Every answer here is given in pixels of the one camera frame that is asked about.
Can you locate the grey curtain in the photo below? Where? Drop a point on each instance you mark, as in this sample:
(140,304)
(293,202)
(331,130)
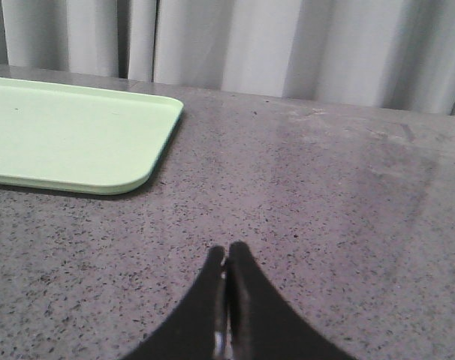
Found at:
(394,54)

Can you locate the light green tray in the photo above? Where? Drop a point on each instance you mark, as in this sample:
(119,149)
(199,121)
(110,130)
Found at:
(81,139)

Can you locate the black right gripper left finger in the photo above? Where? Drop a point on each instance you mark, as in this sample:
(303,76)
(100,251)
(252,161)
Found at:
(197,328)

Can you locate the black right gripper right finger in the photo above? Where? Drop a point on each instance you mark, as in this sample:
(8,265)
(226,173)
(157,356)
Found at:
(263,325)

